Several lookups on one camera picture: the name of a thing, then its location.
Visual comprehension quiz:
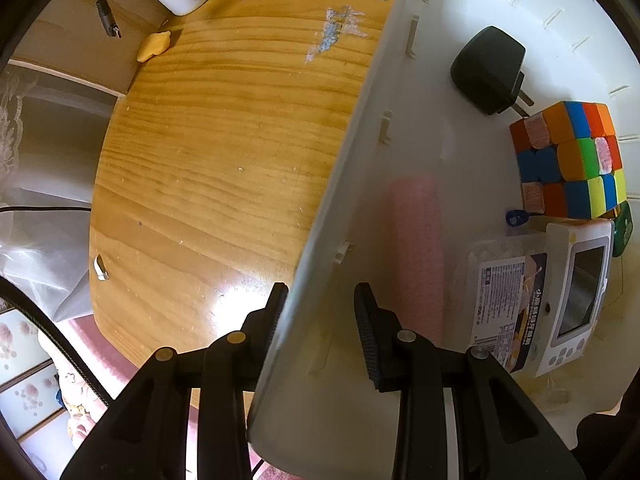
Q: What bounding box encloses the white handheld game console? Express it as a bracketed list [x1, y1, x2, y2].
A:
[535, 219, 615, 378]

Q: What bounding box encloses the pink tube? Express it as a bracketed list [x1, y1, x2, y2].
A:
[389, 172, 446, 346]

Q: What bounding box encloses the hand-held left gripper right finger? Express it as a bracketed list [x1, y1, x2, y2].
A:
[354, 282, 586, 480]

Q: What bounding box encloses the black charging cable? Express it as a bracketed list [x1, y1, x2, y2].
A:
[85, 0, 122, 39]

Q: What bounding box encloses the colourful puzzle cube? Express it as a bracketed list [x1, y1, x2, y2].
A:
[509, 101, 628, 220]

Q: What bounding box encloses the white plastic organizer tray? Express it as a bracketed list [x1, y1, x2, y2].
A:
[245, 0, 640, 476]

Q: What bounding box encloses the black wall charger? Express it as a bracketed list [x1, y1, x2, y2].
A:
[449, 26, 535, 117]

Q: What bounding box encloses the small green gold bottle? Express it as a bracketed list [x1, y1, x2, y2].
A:
[607, 201, 635, 257]

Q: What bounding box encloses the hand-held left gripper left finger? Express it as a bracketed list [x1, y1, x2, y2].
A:
[60, 282, 291, 480]

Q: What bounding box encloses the white lace curtain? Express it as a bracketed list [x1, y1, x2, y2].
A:
[0, 67, 96, 321]

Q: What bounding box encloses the wooden shelf frame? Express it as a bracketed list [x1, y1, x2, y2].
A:
[7, 0, 171, 98]

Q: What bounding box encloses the small yellow eraser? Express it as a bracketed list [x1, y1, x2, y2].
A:
[137, 31, 172, 63]

